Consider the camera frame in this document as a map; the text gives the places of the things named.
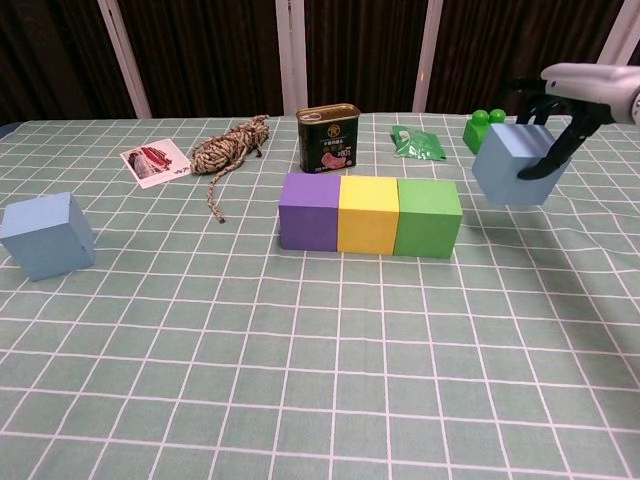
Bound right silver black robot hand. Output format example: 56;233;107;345
502;62;640;181

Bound light blue foam cube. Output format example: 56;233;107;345
472;123;571;206
0;192;96;283

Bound green foam cube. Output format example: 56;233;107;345
393;178;463;260

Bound yellow foam cube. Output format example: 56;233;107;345
337;175;401;255

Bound purple foam cube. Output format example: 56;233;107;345
278;172;344;251

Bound green toy building brick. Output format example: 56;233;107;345
462;108;507;155

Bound green snack packet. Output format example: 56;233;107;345
390;124;448;162

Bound dark green luncheon meat can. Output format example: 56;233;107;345
295;103;363;175

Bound black curtain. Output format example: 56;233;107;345
0;0;640;126

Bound green checkered tablecloth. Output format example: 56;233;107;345
0;112;640;480

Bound white photo card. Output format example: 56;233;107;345
120;139;193;190

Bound braided rope bundle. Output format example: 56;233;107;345
191;114;271;225

